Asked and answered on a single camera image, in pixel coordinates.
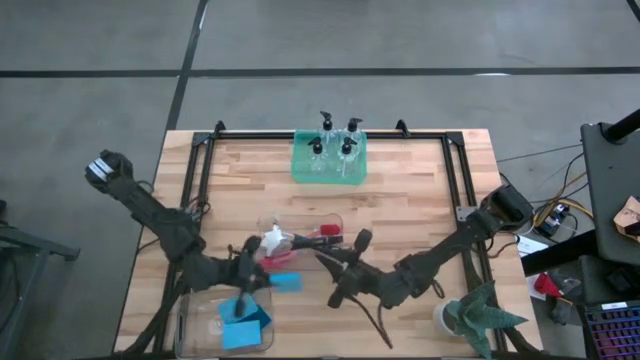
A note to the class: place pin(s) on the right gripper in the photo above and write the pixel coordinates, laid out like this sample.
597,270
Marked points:
362,285

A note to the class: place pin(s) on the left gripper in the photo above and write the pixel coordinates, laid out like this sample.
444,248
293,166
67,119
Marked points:
247,275

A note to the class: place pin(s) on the blue sponge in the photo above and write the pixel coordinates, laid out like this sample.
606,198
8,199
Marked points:
240,335
227,310
287,282
262,317

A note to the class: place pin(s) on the clear soap dispenser bottle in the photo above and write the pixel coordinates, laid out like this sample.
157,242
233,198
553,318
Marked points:
353,126
346,147
326,122
317,147

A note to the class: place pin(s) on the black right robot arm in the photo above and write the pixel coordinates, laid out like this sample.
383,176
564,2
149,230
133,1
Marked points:
450,245

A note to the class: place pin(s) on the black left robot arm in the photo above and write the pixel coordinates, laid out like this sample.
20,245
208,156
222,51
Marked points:
170,230

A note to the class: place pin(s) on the clear plastic bin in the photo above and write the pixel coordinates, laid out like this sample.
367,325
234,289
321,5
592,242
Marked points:
200,325
305,227

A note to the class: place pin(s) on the teal translucent plastic tray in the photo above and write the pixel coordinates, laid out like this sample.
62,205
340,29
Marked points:
327,177

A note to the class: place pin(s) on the green succulent in white pot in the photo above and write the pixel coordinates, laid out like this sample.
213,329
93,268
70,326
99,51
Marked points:
475,315

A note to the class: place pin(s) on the white paper sheet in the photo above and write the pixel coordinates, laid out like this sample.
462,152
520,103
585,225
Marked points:
530,246

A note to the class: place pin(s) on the red cone-shaped object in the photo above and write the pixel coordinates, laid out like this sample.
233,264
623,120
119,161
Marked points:
545,285

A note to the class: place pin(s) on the small blue electronics box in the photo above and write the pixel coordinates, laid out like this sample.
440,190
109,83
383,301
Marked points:
555,220

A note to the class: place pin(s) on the black metal stand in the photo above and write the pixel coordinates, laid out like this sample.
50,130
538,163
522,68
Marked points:
30,245

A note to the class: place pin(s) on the black equipment cart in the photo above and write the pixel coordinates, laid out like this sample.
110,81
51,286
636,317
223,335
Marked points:
610,200

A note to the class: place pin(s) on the keyboard with colourful keys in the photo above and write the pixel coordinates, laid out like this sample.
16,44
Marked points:
615,335

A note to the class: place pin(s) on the brown cardboard piece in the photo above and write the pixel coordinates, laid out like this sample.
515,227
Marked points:
629,217

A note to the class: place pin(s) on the black pole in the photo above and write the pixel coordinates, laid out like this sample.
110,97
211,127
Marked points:
622,127

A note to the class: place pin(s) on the black metal table frame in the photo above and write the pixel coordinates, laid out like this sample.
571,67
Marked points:
250,134

